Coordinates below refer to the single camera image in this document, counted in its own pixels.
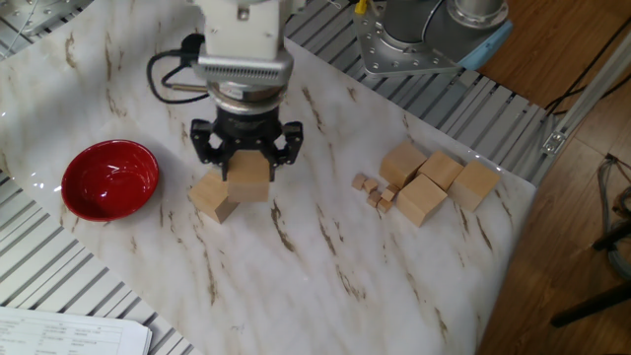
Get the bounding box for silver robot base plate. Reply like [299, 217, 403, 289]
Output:
[352, 0, 462, 78]

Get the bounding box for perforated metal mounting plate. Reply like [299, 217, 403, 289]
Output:
[0, 0, 95, 38]

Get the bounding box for white printed paper stack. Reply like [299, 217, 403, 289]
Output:
[0, 306, 153, 355]

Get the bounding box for aluminium frame rail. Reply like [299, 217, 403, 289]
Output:
[531, 29, 631, 186]

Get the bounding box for large wooden cube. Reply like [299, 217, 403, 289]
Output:
[188, 170, 241, 225]
[447, 160, 502, 213]
[226, 150, 271, 203]
[395, 173, 449, 228]
[378, 141, 428, 189]
[417, 150, 464, 192]

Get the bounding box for white wrist mount housing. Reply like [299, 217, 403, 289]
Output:
[193, 0, 296, 89]

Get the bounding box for grey cable bundle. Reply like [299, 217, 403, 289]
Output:
[596, 155, 631, 282]

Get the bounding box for red glossy bowl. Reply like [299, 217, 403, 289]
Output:
[60, 139, 161, 223]

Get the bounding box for thin black floor cable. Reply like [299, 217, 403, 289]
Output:
[544, 17, 631, 117]

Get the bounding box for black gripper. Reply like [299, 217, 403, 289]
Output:
[189, 106, 305, 182]

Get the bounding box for black gripper cable bundle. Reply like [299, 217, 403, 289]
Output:
[146, 33, 211, 106]

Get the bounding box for black stand legs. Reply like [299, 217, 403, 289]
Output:
[549, 224, 631, 329]

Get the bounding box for white marble pattern board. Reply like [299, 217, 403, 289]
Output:
[0, 0, 537, 355]

